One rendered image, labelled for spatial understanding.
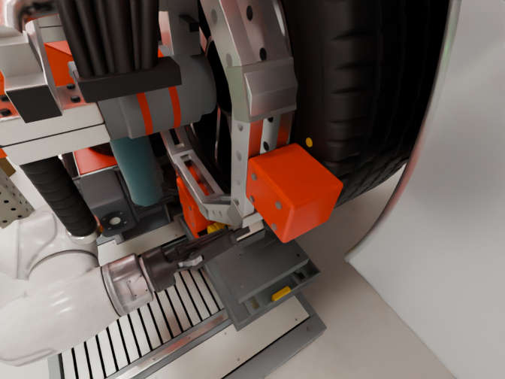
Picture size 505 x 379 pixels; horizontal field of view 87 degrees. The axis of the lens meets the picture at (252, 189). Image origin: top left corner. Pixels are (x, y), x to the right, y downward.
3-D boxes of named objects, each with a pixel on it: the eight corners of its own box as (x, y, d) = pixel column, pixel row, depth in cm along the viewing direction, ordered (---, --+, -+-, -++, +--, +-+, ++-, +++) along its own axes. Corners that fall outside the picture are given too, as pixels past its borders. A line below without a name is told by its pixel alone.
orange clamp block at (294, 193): (288, 178, 40) (329, 220, 35) (242, 197, 37) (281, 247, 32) (296, 140, 35) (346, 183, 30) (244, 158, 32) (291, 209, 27)
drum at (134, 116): (220, 131, 53) (219, 56, 43) (106, 163, 45) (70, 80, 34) (192, 98, 61) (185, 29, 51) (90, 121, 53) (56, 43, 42)
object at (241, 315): (316, 282, 107) (322, 270, 99) (237, 332, 92) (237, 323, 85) (249, 198, 134) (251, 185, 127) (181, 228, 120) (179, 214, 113)
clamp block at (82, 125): (113, 142, 30) (96, 98, 26) (14, 168, 26) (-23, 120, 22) (103, 119, 33) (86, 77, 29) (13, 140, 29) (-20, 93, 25)
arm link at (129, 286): (122, 325, 41) (161, 305, 43) (98, 272, 40) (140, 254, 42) (123, 304, 49) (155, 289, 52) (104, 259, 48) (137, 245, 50)
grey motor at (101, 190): (210, 222, 123) (205, 165, 98) (113, 264, 106) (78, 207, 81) (194, 196, 133) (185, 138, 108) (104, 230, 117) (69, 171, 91)
